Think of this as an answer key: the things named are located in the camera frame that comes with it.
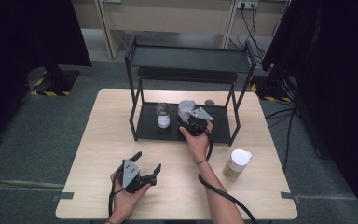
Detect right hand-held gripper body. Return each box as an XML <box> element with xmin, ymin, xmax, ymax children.
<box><xmin>180</xmin><ymin>106</ymin><xmax>213</xmax><ymax>137</ymax></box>

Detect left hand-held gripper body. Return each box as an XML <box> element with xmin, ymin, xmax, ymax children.
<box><xmin>121</xmin><ymin>159</ymin><xmax>152</xmax><ymax>194</ymax></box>

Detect white-lid jar of white powder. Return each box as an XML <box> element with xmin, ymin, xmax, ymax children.
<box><xmin>177</xmin><ymin>99</ymin><xmax>197</xmax><ymax>124</ymax></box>

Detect glass shaker jar silver lid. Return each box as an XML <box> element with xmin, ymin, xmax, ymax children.
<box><xmin>155</xmin><ymin>102</ymin><xmax>172</xmax><ymax>129</ymax></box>

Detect white-lid jar of brown powder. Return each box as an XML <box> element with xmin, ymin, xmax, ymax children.
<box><xmin>222</xmin><ymin>148</ymin><xmax>253</xmax><ymax>182</ymax></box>

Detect black metal two-tier rack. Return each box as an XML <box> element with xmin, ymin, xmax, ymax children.
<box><xmin>124</xmin><ymin>35</ymin><xmax>257</xmax><ymax>147</ymax></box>

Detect person's left hand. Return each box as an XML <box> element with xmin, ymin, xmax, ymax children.
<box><xmin>106</xmin><ymin>169</ymin><xmax>152</xmax><ymax>222</ymax></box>

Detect person's right hand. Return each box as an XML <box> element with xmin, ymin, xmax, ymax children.
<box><xmin>179</xmin><ymin>120</ymin><xmax>213</xmax><ymax>163</ymax></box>

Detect grey tape strip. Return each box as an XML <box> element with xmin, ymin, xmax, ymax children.
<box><xmin>51</xmin><ymin>191</ymin><xmax>75</xmax><ymax>202</ymax></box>
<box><xmin>280</xmin><ymin>191</ymin><xmax>302</xmax><ymax>203</ymax></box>

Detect black stand base striped tape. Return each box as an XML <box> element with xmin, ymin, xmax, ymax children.
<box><xmin>27</xmin><ymin>64</ymin><xmax>80</xmax><ymax>97</ymax></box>

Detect white power strip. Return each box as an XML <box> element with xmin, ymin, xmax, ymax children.
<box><xmin>236</xmin><ymin>0</ymin><xmax>259</xmax><ymax>9</ymax></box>

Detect black curtain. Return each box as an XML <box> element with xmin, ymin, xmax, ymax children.
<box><xmin>0</xmin><ymin>0</ymin><xmax>92</xmax><ymax>148</ymax></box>
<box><xmin>260</xmin><ymin>0</ymin><xmax>358</xmax><ymax>223</ymax></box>

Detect left hand-held gripper cable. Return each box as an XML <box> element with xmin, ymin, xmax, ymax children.
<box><xmin>107</xmin><ymin>172</ymin><xmax>126</xmax><ymax>218</ymax></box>

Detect hand-held gripper cable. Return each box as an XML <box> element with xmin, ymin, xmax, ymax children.
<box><xmin>198</xmin><ymin>126</ymin><xmax>259</xmax><ymax>224</ymax></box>
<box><xmin>107</xmin><ymin>172</ymin><xmax>126</xmax><ymax>218</ymax></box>

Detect right hand-held gripper cable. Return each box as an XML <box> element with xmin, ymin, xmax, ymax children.
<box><xmin>198</xmin><ymin>126</ymin><xmax>259</xmax><ymax>224</ymax></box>

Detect black stand base with cables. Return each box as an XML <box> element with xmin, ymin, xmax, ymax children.
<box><xmin>250</xmin><ymin>66</ymin><xmax>296</xmax><ymax>104</ymax></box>

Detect black floor cables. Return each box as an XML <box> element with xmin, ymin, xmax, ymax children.
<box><xmin>265</xmin><ymin>106</ymin><xmax>298</xmax><ymax>172</ymax></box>

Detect black hanging cables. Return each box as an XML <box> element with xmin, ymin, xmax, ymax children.
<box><xmin>229</xmin><ymin>3</ymin><xmax>267</xmax><ymax>66</ymax></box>

